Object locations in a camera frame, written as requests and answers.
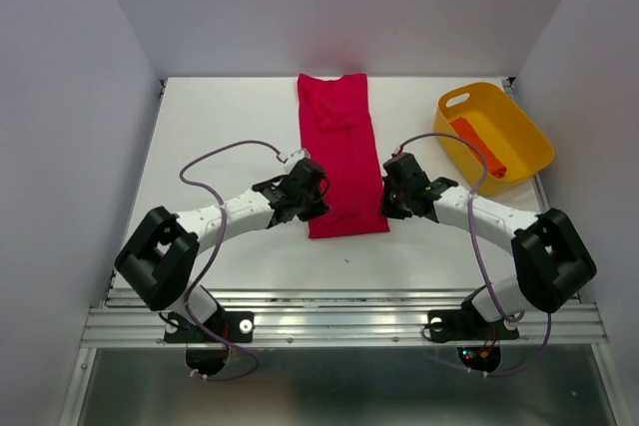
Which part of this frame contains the red t shirt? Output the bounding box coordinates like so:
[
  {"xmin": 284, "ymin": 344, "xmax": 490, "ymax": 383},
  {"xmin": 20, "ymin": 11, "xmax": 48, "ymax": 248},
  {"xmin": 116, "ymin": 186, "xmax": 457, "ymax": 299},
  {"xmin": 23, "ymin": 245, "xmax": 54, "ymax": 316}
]
[{"xmin": 297, "ymin": 73, "xmax": 389, "ymax": 239}]

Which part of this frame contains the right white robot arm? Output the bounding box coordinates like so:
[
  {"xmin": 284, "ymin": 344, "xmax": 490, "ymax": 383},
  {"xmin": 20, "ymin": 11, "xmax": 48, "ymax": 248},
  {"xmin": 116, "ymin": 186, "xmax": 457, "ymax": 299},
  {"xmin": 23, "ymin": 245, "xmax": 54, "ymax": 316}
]
[{"xmin": 380, "ymin": 153, "xmax": 597, "ymax": 343}]

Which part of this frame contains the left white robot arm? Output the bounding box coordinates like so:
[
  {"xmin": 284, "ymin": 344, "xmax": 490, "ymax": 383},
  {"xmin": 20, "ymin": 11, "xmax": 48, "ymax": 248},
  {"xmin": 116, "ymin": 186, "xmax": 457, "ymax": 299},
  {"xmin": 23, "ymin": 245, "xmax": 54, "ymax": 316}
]
[{"xmin": 115, "ymin": 158, "xmax": 329, "ymax": 343}]

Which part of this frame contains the orange rolled t shirt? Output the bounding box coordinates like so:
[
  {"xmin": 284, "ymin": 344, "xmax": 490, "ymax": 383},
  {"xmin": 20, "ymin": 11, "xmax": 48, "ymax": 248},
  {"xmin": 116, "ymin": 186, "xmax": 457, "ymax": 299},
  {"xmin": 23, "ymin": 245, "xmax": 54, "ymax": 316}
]
[{"xmin": 450, "ymin": 117, "xmax": 507, "ymax": 179}]

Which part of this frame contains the yellow plastic basket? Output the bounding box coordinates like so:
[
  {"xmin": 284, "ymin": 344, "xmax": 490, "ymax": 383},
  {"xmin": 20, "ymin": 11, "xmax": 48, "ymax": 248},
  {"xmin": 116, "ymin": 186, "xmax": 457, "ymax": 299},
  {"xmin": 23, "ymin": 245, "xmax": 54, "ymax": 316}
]
[{"xmin": 432, "ymin": 82, "xmax": 554, "ymax": 197}]

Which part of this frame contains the aluminium rail frame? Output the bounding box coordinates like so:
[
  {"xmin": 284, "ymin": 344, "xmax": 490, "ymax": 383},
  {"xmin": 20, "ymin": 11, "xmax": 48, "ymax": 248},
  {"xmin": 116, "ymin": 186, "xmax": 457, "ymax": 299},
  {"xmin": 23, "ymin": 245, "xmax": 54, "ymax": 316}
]
[{"xmin": 59, "ymin": 77, "xmax": 636, "ymax": 425}]

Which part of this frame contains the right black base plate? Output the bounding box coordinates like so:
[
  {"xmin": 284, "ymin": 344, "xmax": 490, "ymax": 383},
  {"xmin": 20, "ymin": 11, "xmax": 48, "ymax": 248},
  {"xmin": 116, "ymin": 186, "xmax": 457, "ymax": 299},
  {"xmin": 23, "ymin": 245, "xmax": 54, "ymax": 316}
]
[{"xmin": 420, "ymin": 309, "xmax": 519, "ymax": 344}]

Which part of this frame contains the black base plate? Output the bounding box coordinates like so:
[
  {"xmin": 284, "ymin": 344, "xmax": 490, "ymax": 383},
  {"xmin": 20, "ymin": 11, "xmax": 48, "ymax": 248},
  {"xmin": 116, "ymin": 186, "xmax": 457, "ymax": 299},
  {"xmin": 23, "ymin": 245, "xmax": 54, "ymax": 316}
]
[
  {"xmin": 158, "ymin": 310, "xmax": 255, "ymax": 344},
  {"xmin": 420, "ymin": 309, "xmax": 519, "ymax": 344}
]

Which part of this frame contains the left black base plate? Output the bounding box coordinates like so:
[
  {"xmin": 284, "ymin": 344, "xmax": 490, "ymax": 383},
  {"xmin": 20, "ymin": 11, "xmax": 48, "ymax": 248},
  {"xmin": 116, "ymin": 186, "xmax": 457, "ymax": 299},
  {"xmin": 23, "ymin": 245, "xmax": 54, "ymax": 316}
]
[{"xmin": 158, "ymin": 310, "xmax": 255, "ymax": 344}]

